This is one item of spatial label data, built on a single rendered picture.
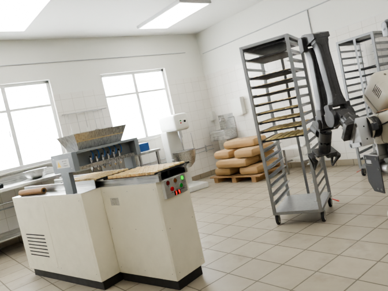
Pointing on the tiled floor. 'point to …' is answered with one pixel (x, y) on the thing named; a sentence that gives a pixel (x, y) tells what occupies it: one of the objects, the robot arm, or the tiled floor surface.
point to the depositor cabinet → (68, 237)
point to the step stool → (295, 157)
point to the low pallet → (243, 176)
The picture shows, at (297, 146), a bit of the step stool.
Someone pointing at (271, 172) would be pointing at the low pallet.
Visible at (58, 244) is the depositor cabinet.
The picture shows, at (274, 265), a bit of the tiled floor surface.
